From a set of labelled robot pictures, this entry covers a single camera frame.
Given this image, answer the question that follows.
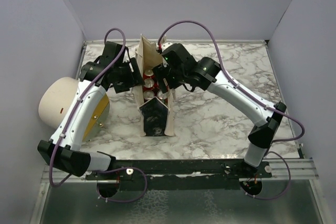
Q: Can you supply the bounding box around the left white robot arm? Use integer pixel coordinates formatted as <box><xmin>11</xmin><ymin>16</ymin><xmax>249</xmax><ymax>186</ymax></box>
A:
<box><xmin>37</xmin><ymin>41</ymin><xmax>144</xmax><ymax>179</ymax></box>

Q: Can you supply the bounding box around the beige canvas tote bag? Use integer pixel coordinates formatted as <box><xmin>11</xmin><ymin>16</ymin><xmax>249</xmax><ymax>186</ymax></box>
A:
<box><xmin>132</xmin><ymin>35</ymin><xmax>175</xmax><ymax>136</ymax></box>

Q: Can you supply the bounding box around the red cola can three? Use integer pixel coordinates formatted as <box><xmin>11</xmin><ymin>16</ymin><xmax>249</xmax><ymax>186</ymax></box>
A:
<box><xmin>143</xmin><ymin>90</ymin><xmax>156</xmax><ymax>101</ymax></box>

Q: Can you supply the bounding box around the cream cylindrical container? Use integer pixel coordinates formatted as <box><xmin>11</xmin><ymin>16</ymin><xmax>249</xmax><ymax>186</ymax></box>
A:
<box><xmin>38</xmin><ymin>76</ymin><xmax>111</xmax><ymax>143</ymax></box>

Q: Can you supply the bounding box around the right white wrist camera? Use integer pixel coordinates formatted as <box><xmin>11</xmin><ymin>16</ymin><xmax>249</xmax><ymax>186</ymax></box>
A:
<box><xmin>156</xmin><ymin>41</ymin><xmax>172</xmax><ymax>54</ymax></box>

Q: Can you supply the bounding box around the red cola can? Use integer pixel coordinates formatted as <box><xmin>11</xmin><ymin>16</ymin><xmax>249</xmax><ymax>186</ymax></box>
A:
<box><xmin>143</xmin><ymin>78</ymin><xmax>158</xmax><ymax>91</ymax></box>

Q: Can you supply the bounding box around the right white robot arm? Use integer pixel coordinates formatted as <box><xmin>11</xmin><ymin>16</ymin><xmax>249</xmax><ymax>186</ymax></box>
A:
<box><xmin>153</xmin><ymin>42</ymin><xmax>287</xmax><ymax>177</ymax></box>

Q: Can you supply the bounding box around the red cola can two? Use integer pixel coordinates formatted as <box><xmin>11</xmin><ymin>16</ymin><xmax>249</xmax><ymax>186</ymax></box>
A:
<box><xmin>143</xmin><ymin>68</ymin><xmax>154</xmax><ymax>79</ymax></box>

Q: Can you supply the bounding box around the purple fanta can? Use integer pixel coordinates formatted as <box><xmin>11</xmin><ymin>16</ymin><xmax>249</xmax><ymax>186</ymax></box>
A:
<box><xmin>156</xmin><ymin>90</ymin><xmax>169</xmax><ymax>103</ymax></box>

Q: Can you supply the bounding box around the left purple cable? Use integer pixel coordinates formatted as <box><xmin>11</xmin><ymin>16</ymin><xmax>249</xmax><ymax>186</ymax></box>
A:
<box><xmin>49</xmin><ymin>27</ymin><xmax>148</xmax><ymax>204</ymax></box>

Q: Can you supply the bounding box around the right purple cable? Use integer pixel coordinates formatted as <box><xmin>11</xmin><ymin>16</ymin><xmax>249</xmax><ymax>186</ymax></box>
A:
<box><xmin>157</xmin><ymin>20</ymin><xmax>307</xmax><ymax>200</ymax></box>

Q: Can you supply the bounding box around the purple cable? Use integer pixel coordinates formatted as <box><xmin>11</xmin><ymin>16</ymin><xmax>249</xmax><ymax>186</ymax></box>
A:
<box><xmin>49</xmin><ymin>27</ymin><xmax>148</xmax><ymax>204</ymax></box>
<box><xmin>157</xmin><ymin>20</ymin><xmax>307</xmax><ymax>200</ymax></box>

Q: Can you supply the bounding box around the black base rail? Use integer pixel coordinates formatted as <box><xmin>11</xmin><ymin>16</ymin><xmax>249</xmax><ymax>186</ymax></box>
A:
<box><xmin>86</xmin><ymin>159</ymin><xmax>271</xmax><ymax>191</ymax></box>

